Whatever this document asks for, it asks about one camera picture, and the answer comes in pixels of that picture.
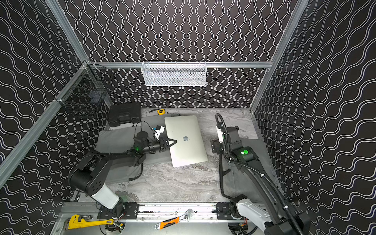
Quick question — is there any silver laptop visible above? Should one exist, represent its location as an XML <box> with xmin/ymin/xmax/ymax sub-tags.
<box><xmin>164</xmin><ymin>115</ymin><xmax>208</xmax><ymax>168</ymax></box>

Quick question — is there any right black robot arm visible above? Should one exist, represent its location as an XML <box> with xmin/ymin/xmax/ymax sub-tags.
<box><xmin>211</xmin><ymin>113</ymin><xmax>311</xmax><ymax>235</ymax></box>

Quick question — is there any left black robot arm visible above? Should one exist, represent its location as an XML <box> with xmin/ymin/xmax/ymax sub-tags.
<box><xmin>68</xmin><ymin>131</ymin><xmax>177</xmax><ymax>218</ymax></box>

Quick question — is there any grey laptop bag middle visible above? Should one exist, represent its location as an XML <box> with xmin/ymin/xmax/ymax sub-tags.
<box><xmin>138</xmin><ymin>110</ymin><xmax>180</xmax><ymax>165</ymax></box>

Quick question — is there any grey laptop bag left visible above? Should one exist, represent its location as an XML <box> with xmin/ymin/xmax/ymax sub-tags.
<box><xmin>95</xmin><ymin>126</ymin><xmax>142</xmax><ymax>184</ymax></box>

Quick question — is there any yellow tape measure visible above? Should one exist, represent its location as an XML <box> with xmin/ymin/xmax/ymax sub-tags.
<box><xmin>149</xmin><ymin>109</ymin><xmax>166</xmax><ymax>115</ymax></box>

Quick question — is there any black plastic tool case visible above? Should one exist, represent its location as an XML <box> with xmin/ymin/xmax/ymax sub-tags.
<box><xmin>108</xmin><ymin>102</ymin><xmax>142</xmax><ymax>127</ymax></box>

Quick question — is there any orange adjustable wrench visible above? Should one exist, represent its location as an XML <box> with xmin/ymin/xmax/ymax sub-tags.
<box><xmin>154</xmin><ymin>209</ymin><xmax>195</xmax><ymax>230</ymax></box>

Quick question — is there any yellow pipe wrench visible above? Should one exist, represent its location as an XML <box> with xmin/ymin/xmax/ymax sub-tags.
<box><xmin>64</xmin><ymin>214</ymin><xmax>125</xmax><ymax>230</ymax></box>

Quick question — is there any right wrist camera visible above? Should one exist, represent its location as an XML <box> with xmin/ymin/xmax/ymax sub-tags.
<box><xmin>217</xmin><ymin>127</ymin><xmax>225</xmax><ymax>143</ymax></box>

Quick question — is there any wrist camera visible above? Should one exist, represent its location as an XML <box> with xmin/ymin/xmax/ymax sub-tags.
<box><xmin>217</xmin><ymin>127</ymin><xmax>225</xmax><ymax>143</ymax></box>
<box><xmin>152</xmin><ymin>125</ymin><xmax>165</xmax><ymax>140</ymax></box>

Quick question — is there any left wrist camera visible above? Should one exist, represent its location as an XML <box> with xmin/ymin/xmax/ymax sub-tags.
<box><xmin>152</xmin><ymin>125</ymin><xmax>165</xmax><ymax>140</ymax></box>

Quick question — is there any white wire mesh basket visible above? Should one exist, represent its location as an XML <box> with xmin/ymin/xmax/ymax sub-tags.
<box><xmin>141</xmin><ymin>61</ymin><xmax>207</xmax><ymax>87</ymax></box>

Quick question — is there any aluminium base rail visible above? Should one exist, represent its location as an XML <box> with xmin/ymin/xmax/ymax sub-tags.
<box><xmin>96</xmin><ymin>202</ymin><xmax>294</xmax><ymax>221</ymax></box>

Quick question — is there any black wire basket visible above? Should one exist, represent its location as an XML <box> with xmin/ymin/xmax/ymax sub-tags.
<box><xmin>55</xmin><ymin>61</ymin><xmax>115</xmax><ymax>118</ymax></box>

